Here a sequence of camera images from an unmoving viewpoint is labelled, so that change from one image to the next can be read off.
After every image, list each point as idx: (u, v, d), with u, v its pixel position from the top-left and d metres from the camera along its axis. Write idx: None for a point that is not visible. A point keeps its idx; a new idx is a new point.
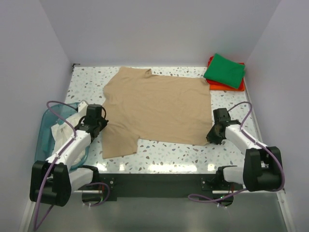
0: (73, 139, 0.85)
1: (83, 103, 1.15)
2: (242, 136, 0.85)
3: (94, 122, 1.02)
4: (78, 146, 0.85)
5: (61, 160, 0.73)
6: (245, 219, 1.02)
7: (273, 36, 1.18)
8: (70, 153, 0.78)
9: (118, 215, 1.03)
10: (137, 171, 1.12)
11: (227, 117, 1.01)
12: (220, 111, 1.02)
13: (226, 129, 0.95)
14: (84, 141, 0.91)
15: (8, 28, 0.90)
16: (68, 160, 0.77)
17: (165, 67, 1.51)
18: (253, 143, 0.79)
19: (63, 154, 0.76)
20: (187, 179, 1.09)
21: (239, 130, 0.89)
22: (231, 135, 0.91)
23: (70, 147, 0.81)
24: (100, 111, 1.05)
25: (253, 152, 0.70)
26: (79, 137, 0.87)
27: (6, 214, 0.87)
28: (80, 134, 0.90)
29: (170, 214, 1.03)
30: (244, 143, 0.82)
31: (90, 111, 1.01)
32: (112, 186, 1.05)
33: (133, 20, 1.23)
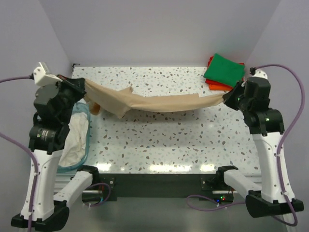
0: (37, 176, 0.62)
1: (39, 69, 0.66)
2: (272, 170, 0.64)
3: (55, 120, 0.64)
4: (49, 180, 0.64)
5: (36, 216, 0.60)
6: (245, 219, 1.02)
7: (273, 36, 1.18)
8: (43, 197, 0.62)
9: (118, 215, 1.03)
10: (137, 171, 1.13)
11: (267, 100, 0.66)
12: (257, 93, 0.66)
13: (258, 136, 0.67)
14: (56, 161, 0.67)
15: (9, 29, 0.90)
16: (46, 204, 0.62)
17: (164, 67, 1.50)
18: (280, 191, 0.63)
19: (35, 203, 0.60)
20: (187, 179, 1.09)
21: (274, 153, 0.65)
22: (260, 147, 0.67)
23: (38, 190, 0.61)
24: (55, 100, 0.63)
25: (272, 206, 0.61)
26: (43, 171, 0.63)
27: (5, 215, 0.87)
28: (42, 158, 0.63)
29: (170, 214, 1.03)
30: (269, 181, 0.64)
31: (41, 108, 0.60)
32: (113, 186, 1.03)
33: (132, 20, 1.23)
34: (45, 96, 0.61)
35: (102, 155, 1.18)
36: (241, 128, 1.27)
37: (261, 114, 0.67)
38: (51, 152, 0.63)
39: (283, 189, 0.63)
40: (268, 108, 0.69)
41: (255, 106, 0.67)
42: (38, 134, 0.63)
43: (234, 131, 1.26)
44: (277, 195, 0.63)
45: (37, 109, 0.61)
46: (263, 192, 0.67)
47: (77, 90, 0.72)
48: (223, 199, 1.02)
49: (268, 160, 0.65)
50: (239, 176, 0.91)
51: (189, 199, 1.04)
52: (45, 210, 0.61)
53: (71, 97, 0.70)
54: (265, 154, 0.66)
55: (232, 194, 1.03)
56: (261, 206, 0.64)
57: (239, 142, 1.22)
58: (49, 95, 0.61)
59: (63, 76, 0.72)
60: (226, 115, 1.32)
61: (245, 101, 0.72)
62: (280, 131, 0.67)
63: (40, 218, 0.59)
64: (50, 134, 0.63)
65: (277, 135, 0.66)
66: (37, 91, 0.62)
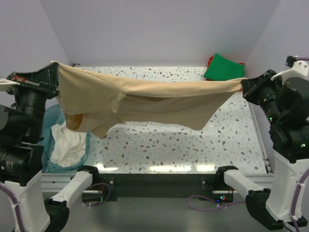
0: (18, 206, 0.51)
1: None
2: (287, 196, 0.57)
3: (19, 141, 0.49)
4: (33, 202, 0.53)
5: None
6: (245, 220, 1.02)
7: (273, 36, 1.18)
8: (32, 220, 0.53)
9: (118, 215, 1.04)
10: (137, 171, 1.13)
11: (306, 116, 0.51)
12: (298, 106, 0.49)
13: (284, 159, 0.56)
14: (35, 186, 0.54)
15: (8, 29, 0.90)
16: (38, 224, 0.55)
17: (165, 67, 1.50)
18: (288, 214, 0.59)
19: (26, 225, 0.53)
20: (188, 179, 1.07)
21: (296, 180, 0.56)
22: (281, 167, 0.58)
23: (24, 216, 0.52)
24: (14, 120, 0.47)
25: (275, 222, 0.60)
26: (23, 201, 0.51)
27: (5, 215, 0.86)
28: (17, 190, 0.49)
29: (170, 213, 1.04)
30: (279, 203, 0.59)
31: None
32: (112, 186, 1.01)
33: (132, 20, 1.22)
34: None
35: (102, 155, 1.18)
36: (240, 128, 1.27)
37: (295, 133, 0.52)
38: (25, 183, 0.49)
39: (292, 212, 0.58)
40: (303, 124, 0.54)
41: (288, 120, 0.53)
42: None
43: (234, 131, 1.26)
44: (286, 217, 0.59)
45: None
46: (268, 204, 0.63)
47: (46, 91, 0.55)
48: (223, 199, 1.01)
49: (284, 185, 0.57)
50: (240, 176, 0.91)
51: (189, 200, 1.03)
52: (37, 228, 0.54)
53: (38, 103, 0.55)
54: (284, 178, 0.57)
55: (232, 194, 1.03)
56: (264, 218, 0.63)
57: (239, 142, 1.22)
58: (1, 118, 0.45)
59: (21, 74, 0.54)
60: (226, 115, 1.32)
61: (275, 108, 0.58)
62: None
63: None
64: (17, 161, 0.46)
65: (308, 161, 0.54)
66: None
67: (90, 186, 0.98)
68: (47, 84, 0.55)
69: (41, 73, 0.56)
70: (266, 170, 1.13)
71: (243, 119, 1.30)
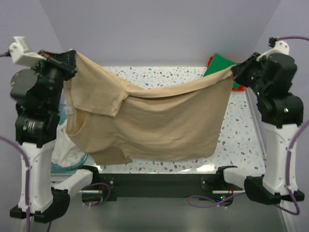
0: (29, 171, 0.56)
1: (15, 47, 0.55)
2: (280, 163, 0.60)
3: (39, 110, 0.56)
4: (42, 172, 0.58)
5: (34, 209, 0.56)
6: (245, 219, 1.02)
7: (273, 36, 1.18)
8: (39, 191, 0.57)
9: (118, 215, 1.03)
10: (137, 171, 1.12)
11: (287, 84, 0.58)
12: (279, 77, 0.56)
13: (272, 126, 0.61)
14: (48, 153, 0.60)
15: (9, 29, 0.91)
16: (44, 196, 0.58)
17: (165, 67, 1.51)
18: (284, 184, 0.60)
19: (32, 197, 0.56)
20: (187, 179, 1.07)
21: (287, 147, 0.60)
22: (272, 137, 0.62)
23: (33, 184, 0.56)
24: (40, 88, 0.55)
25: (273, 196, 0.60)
26: (36, 164, 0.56)
27: None
28: (33, 152, 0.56)
29: (170, 214, 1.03)
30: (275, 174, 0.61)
31: (21, 98, 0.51)
32: (112, 186, 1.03)
33: (132, 20, 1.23)
34: (22, 87, 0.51)
35: None
36: (240, 128, 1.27)
37: (279, 101, 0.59)
38: (41, 145, 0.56)
39: (287, 181, 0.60)
40: (284, 93, 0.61)
41: (272, 91, 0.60)
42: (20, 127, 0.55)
43: (234, 131, 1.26)
44: (281, 187, 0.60)
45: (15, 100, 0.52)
46: (265, 181, 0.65)
47: (66, 68, 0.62)
48: (223, 199, 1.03)
49: (276, 152, 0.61)
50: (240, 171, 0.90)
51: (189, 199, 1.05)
52: (43, 202, 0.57)
53: (59, 79, 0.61)
54: (275, 146, 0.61)
55: (232, 193, 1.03)
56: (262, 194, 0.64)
57: (239, 142, 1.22)
58: (28, 84, 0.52)
59: (48, 51, 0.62)
60: (226, 115, 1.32)
61: (261, 83, 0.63)
62: (297, 124, 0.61)
63: (38, 211, 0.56)
64: (37, 123, 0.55)
65: (293, 128, 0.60)
66: (12, 78, 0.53)
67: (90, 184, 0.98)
68: (67, 64, 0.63)
69: (62, 56, 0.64)
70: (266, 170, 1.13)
71: (243, 119, 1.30)
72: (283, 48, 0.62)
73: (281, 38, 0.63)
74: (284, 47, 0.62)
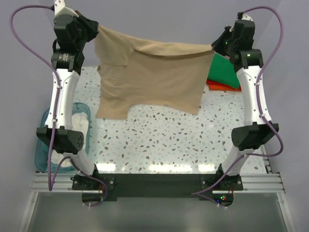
0: (60, 90, 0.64)
1: (60, 2, 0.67)
2: (252, 95, 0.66)
3: (72, 46, 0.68)
4: (69, 95, 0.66)
5: (60, 124, 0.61)
6: (245, 220, 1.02)
7: (272, 36, 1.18)
8: (65, 109, 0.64)
9: (118, 215, 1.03)
10: (137, 171, 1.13)
11: (251, 40, 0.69)
12: (242, 31, 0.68)
13: (240, 70, 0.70)
14: (75, 82, 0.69)
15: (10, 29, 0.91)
16: (67, 117, 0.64)
17: None
18: (258, 114, 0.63)
19: (59, 113, 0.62)
20: (188, 179, 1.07)
21: (255, 82, 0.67)
22: (243, 79, 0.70)
23: (61, 102, 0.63)
24: (74, 27, 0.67)
25: (252, 127, 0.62)
26: (66, 84, 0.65)
27: (6, 215, 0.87)
28: (63, 75, 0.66)
29: (170, 214, 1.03)
30: (250, 107, 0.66)
31: (60, 32, 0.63)
32: (112, 186, 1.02)
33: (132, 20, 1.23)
34: (62, 22, 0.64)
35: (102, 155, 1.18)
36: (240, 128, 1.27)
37: (244, 51, 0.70)
38: (72, 69, 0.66)
39: (260, 111, 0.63)
40: (252, 49, 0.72)
41: (239, 44, 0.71)
42: (56, 58, 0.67)
43: None
44: (256, 116, 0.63)
45: (56, 35, 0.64)
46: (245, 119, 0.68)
47: (91, 28, 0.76)
48: (223, 199, 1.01)
49: (248, 89, 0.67)
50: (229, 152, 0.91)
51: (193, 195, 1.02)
52: (67, 121, 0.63)
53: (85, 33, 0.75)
54: (245, 85, 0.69)
55: (232, 194, 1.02)
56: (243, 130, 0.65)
57: None
58: (66, 21, 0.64)
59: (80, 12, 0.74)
60: (226, 115, 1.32)
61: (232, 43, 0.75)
62: (260, 65, 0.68)
63: (63, 125, 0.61)
64: (71, 57, 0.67)
65: (257, 68, 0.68)
66: (54, 18, 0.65)
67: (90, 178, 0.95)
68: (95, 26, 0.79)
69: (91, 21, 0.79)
70: (266, 170, 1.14)
71: (243, 119, 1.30)
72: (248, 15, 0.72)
73: (246, 12, 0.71)
74: (250, 19, 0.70)
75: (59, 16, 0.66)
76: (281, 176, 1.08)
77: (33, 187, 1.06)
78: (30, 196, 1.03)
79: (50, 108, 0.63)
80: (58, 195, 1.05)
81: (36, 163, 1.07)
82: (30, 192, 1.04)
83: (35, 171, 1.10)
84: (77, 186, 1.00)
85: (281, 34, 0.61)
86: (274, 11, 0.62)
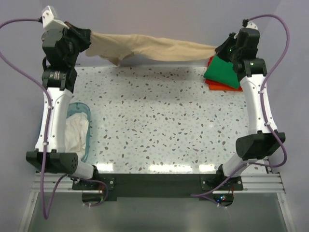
0: (50, 110, 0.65)
1: (48, 14, 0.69)
2: (256, 104, 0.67)
3: (63, 64, 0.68)
4: (61, 116, 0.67)
5: (51, 147, 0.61)
6: (245, 220, 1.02)
7: (273, 36, 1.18)
8: (57, 131, 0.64)
9: (118, 215, 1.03)
10: (137, 171, 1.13)
11: (255, 49, 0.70)
12: (246, 40, 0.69)
13: (244, 79, 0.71)
14: (67, 101, 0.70)
15: (10, 29, 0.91)
16: (59, 139, 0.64)
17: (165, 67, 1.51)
18: (263, 123, 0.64)
19: (50, 136, 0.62)
20: (188, 180, 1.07)
21: (259, 91, 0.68)
22: (246, 88, 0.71)
23: (52, 124, 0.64)
24: (63, 46, 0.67)
25: (257, 136, 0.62)
26: (57, 104, 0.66)
27: (6, 215, 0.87)
28: (55, 95, 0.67)
29: (170, 214, 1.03)
30: (254, 116, 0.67)
31: (49, 50, 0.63)
32: (112, 186, 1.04)
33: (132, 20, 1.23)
34: (51, 40, 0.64)
35: (102, 155, 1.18)
36: (240, 128, 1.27)
37: (247, 61, 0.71)
38: (64, 88, 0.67)
39: (265, 119, 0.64)
40: (255, 57, 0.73)
41: (243, 53, 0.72)
42: (47, 77, 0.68)
43: (234, 131, 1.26)
44: (261, 124, 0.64)
45: (45, 52, 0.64)
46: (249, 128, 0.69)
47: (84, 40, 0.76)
48: (223, 199, 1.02)
49: (252, 97, 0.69)
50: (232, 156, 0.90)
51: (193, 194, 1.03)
52: (58, 144, 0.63)
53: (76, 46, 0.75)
54: (249, 93, 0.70)
55: (232, 194, 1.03)
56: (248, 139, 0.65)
57: None
58: (55, 39, 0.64)
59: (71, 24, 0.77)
60: (226, 115, 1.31)
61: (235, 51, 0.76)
62: (263, 73, 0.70)
63: (55, 149, 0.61)
64: (62, 76, 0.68)
65: (261, 77, 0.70)
66: (42, 35, 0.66)
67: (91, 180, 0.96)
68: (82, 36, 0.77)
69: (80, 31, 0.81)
70: (266, 170, 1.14)
71: (243, 119, 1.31)
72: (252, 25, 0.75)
73: (251, 20, 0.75)
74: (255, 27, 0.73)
75: (47, 30, 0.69)
76: (281, 177, 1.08)
77: (33, 187, 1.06)
78: (30, 196, 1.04)
79: (41, 130, 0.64)
80: (58, 195, 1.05)
81: None
82: (30, 192, 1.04)
83: (35, 171, 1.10)
84: (77, 186, 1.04)
85: (287, 45, 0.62)
86: (282, 20, 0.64)
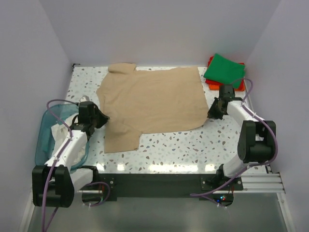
0: (69, 140, 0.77)
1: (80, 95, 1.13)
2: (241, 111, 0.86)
3: (88, 119, 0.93)
4: (76, 146, 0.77)
5: (60, 163, 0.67)
6: (245, 219, 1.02)
7: (272, 36, 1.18)
8: (68, 154, 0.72)
9: (118, 215, 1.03)
10: (137, 171, 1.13)
11: (232, 94, 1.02)
12: (226, 88, 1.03)
13: (228, 106, 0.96)
14: (82, 141, 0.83)
15: (9, 29, 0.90)
16: (67, 162, 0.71)
17: (165, 67, 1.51)
18: (251, 116, 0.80)
19: (62, 155, 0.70)
20: (187, 179, 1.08)
21: (240, 105, 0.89)
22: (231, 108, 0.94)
23: (66, 149, 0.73)
24: (92, 108, 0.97)
25: (249, 124, 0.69)
26: (76, 137, 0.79)
27: (5, 215, 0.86)
28: (76, 134, 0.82)
29: (170, 214, 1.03)
30: (242, 116, 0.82)
31: (84, 110, 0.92)
32: (112, 186, 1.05)
33: (132, 19, 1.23)
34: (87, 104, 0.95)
35: (102, 155, 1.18)
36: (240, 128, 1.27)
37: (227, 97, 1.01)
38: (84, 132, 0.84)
39: (251, 114, 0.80)
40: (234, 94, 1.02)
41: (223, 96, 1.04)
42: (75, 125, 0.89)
43: (234, 131, 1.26)
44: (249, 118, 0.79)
45: (79, 111, 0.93)
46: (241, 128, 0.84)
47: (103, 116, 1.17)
48: (223, 199, 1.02)
49: (237, 110, 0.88)
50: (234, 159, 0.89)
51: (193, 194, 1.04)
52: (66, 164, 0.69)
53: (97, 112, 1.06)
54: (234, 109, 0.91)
55: (232, 194, 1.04)
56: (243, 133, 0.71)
57: None
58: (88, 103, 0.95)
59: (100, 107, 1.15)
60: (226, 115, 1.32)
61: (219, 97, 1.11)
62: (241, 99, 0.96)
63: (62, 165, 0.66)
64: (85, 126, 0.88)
65: (238, 101, 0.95)
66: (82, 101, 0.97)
67: (91, 183, 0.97)
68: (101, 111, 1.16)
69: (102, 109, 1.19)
70: (266, 170, 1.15)
71: None
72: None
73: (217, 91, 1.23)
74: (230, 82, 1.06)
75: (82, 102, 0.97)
76: (281, 177, 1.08)
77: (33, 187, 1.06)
78: (30, 195, 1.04)
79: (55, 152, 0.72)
80: None
81: (36, 164, 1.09)
82: (30, 192, 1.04)
83: None
84: None
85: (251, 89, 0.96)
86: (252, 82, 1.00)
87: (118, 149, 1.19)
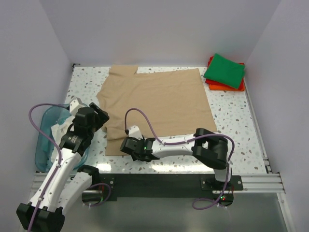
0: (58, 167, 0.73)
1: (75, 101, 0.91)
2: (171, 147, 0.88)
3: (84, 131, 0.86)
4: (65, 175, 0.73)
5: (44, 203, 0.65)
6: (245, 220, 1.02)
7: (272, 35, 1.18)
8: (55, 188, 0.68)
9: (118, 215, 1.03)
10: (137, 171, 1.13)
11: (138, 143, 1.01)
12: (129, 145, 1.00)
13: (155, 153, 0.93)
14: (75, 162, 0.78)
15: (9, 28, 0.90)
16: (55, 196, 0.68)
17: (165, 67, 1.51)
18: (186, 143, 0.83)
19: (47, 192, 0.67)
20: (187, 178, 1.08)
21: (162, 145, 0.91)
22: (159, 153, 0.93)
23: (53, 181, 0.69)
24: (92, 117, 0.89)
25: (198, 152, 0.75)
26: (64, 164, 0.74)
27: (5, 216, 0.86)
28: (66, 155, 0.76)
29: (170, 215, 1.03)
30: (180, 150, 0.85)
31: (81, 119, 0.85)
32: (112, 186, 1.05)
33: (132, 19, 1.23)
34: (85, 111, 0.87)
35: (102, 155, 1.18)
36: (240, 128, 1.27)
37: (143, 151, 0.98)
38: (76, 151, 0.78)
39: (184, 141, 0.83)
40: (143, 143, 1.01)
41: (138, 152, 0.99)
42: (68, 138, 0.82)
43: (234, 131, 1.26)
44: (188, 146, 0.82)
45: (76, 120, 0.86)
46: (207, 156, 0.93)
47: (103, 114, 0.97)
48: (223, 199, 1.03)
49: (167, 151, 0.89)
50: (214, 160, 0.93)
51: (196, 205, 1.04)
52: (51, 202, 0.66)
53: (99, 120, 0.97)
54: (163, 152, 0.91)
55: (232, 194, 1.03)
56: (203, 159, 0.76)
57: (239, 142, 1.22)
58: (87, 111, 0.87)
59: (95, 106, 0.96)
60: (226, 115, 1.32)
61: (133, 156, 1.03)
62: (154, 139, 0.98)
63: (46, 206, 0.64)
64: (78, 140, 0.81)
65: (155, 142, 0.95)
66: (80, 108, 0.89)
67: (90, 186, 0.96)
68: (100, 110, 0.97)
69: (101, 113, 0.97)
70: (266, 170, 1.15)
71: (243, 119, 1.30)
72: (131, 129, 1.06)
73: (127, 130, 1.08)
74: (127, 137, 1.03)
75: (80, 108, 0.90)
76: (281, 177, 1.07)
77: (33, 187, 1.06)
78: (30, 196, 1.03)
79: (42, 184, 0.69)
80: None
81: (37, 163, 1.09)
82: (30, 193, 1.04)
83: (35, 171, 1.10)
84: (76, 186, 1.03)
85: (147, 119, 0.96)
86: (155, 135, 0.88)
87: (119, 153, 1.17)
